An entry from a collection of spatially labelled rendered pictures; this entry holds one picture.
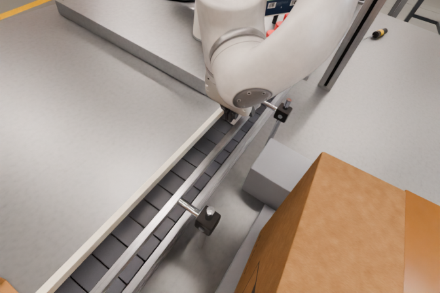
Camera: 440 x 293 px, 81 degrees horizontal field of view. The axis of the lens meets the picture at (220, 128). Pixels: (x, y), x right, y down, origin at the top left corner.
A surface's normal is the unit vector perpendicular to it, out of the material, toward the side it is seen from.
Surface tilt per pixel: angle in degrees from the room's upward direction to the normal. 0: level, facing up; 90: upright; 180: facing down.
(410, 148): 0
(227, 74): 67
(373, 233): 0
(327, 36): 77
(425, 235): 0
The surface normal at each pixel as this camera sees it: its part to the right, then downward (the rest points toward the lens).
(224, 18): -0.15, 0.91
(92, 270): 0.15, -0.65
